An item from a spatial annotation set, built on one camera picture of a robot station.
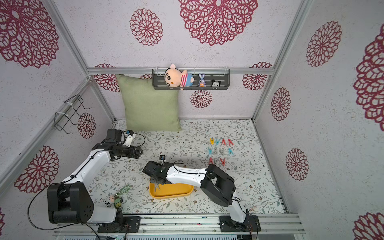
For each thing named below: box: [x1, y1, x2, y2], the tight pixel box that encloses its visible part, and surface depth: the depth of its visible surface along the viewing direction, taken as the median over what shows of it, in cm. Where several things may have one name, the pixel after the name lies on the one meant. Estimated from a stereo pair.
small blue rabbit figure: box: [198, 73, 206, 88], surface depth 93 cm
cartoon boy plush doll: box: [164, 64, 195, 91], surface depth 87 cm
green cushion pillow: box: [116, 74, 182, 131], surface depth 99 cm
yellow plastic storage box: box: [149, 180, 194, 199], surface depth 85 cm
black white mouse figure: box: [211, 79, 222, 87], surface depth 94 cm
